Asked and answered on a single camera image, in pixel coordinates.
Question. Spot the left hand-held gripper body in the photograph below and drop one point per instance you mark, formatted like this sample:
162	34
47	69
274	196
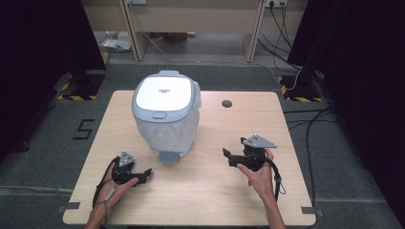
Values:
124	168

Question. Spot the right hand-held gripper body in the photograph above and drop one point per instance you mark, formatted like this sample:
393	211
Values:
253	152

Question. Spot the white pedal trash can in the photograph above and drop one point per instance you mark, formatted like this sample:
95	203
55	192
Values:
164	93

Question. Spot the person's left hand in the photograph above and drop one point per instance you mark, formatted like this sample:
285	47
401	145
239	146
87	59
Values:
110	194

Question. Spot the person's right hand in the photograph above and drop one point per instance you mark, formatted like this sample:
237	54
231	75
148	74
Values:
261	181

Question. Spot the round grey table grommet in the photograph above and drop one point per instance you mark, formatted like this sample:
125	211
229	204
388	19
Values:
226	103

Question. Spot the hazard striped stand base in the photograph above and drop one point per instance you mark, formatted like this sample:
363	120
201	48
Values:
301	92
79	90

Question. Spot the clutter of papers under desk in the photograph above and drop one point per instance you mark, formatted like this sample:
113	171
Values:
115	43

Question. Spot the black curtain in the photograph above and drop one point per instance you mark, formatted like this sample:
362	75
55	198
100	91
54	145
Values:
35	63
359	79

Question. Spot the light wooden desk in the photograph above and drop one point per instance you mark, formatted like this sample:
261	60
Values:
191	17

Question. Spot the grey table foot bracket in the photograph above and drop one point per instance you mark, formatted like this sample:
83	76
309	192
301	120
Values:
68	207
311	211

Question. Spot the white wall power socket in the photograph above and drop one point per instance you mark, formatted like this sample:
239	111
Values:
275	3

